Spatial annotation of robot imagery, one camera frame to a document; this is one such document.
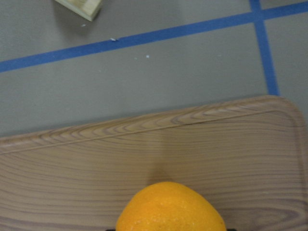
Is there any orange fruit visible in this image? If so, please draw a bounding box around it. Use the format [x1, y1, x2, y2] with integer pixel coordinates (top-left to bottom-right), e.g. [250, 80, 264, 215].
[115, 182, 227, 231]

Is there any brown wooden cutting board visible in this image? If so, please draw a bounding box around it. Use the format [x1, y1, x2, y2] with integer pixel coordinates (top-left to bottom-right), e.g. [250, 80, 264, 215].
[0, 96, 308, 231]

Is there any wooden dish rack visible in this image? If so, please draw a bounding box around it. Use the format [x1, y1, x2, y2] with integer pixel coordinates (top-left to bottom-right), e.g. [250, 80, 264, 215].
[55, 0, 103, 22]

